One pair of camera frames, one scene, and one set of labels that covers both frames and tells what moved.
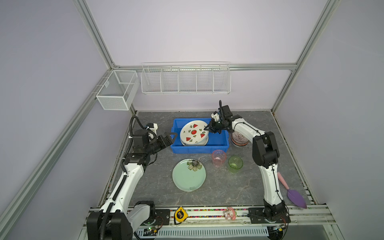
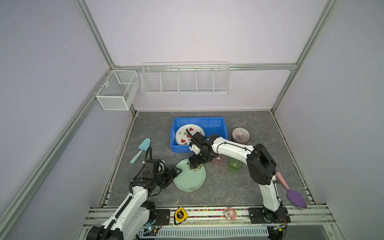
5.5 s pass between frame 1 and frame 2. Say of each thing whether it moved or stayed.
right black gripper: moved
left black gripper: moved
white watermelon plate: moved
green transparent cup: stayed
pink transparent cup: stayed
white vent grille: stayed
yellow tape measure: stayed
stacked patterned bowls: stayed
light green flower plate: stayed
